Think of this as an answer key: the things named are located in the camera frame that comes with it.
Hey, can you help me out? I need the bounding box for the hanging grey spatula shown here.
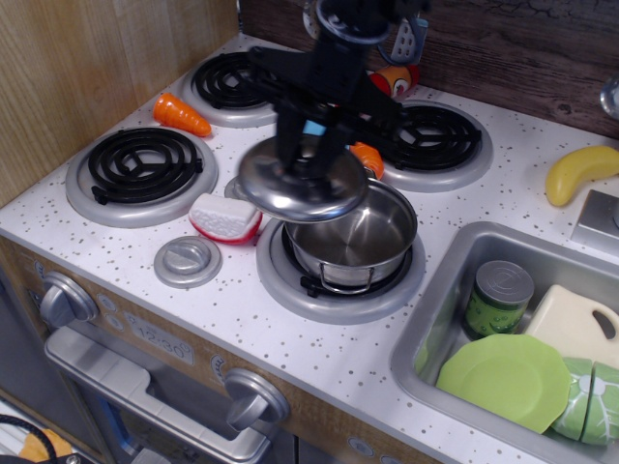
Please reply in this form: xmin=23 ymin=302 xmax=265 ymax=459
xmin=390 ymin=17 xmax=428 ymax=66

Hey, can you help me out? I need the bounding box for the red orange toy fruit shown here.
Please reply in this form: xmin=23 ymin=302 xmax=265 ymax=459
xmin=369 ymin=65 xmax=420 ymax=98

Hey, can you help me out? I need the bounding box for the silver oven door handle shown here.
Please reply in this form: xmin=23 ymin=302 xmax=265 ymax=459
xmin=45 ymin=327 xmax=271 ymax=463

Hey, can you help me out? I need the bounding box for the silver oven knob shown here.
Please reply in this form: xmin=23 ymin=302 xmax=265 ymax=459
xmin=40 ymin=272 xmax=99 ymax=328
xmin=224 ymin=367 xmax=290 ymax=431

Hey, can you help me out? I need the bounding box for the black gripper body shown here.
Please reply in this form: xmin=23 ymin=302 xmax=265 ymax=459
xmin=248 ymin=33 xmax=402 ymax=140

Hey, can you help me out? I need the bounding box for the light blue plastic bowl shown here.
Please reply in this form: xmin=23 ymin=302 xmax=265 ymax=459
xmin=303 ymin=120 xmax=326 ymax=137

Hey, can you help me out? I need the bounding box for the hanging perforated ladle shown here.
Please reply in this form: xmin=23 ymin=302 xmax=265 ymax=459
xmin=303 ymin=0 xmax=319 ymax=39

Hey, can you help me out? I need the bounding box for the silver toy sink basin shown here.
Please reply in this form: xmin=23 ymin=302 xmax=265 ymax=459
xmin=391 ymin=222 xmax=618 ymax=463

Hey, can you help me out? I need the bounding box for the black cable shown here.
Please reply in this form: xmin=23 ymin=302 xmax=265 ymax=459
xmin=0 ymin=415 xmax=64 ymax=458

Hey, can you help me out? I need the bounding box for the front right burner ring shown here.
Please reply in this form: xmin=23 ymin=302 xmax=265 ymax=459
xmin=255 ymin=207 xmax=427 ymax=326

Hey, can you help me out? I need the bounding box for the cream toy cutting board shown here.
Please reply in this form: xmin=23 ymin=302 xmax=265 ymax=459
xmin=524 ymin=284 xmax=618 ymax=368

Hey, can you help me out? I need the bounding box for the steel pot lid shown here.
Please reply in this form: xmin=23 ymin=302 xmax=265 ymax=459
xmin=237 ymin=135 xmax=368 ymax=223

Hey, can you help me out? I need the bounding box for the chrome faucet knob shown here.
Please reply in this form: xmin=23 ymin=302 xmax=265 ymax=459
xmin=600 ymin=75 xmax=619 ymax=120

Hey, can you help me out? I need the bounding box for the red white toy food slice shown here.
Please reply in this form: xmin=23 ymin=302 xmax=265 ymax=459
xmin=189 ymin=193 xmax=262 ymax=245

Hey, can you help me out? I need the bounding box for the silver faucet base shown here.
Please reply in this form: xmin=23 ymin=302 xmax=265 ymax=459
xmin=572 ymin=189 xmax=618 ymax=256

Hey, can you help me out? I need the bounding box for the right silver oven knob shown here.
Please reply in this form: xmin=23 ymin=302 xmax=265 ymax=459
xmin=224 ymin=367 xmax=290 ymax=431

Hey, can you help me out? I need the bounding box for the green plastic plate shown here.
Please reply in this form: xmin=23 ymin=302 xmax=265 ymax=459
xmin=436 ymin=334 xmax=572 ymax=434

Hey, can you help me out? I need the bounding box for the left silver oven knob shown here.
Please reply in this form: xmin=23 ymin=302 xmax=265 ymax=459
xmin=40 ymin=272 xmax=99 ymax=328

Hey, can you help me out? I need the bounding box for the back left black burner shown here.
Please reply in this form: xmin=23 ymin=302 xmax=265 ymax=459
xmin=191 ymin=51 xmax=267 ymax=110

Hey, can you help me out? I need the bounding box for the green toy can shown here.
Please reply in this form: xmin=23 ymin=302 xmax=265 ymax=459
xmin=462 ymin=260 xmax=535 ymax=340

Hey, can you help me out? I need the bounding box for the steel pot with handles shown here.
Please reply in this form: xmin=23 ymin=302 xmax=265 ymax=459
xmin=283 ymin=180 xmax=418 ymax=294

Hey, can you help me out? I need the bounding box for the orange toy carrot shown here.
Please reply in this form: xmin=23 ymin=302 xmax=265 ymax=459
xmin=153 ymin=93 xmax=212 ymax=137

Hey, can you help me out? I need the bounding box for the silver stovetop knob disc front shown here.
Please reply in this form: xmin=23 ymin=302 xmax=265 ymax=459
xmin=154 ymin=236 xmax=222 ymax=289

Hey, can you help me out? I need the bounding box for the green toy cabbage half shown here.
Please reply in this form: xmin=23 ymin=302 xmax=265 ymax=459
xmin=550 ymin=358 xmax=594 ymax=441

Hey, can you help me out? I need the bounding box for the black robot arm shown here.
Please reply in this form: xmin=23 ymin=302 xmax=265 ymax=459
xmin=247 ymin=1 xmax=428 ymax=179

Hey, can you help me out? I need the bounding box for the yellow toy banana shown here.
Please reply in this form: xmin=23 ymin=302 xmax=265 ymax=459
xmin=545 ymin=146 xmax=618 ymax=207

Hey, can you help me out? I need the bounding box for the orange toy food piece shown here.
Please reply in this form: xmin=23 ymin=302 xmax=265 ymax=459
xmin=349 ymin=142 xmax=384 ymax=180

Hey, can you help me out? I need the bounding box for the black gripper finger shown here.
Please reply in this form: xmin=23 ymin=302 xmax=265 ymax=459
xmin=276 ymin=105 xmax=307 ymax=169
xmin=309 ymin=125 xmax=350 ymax=180

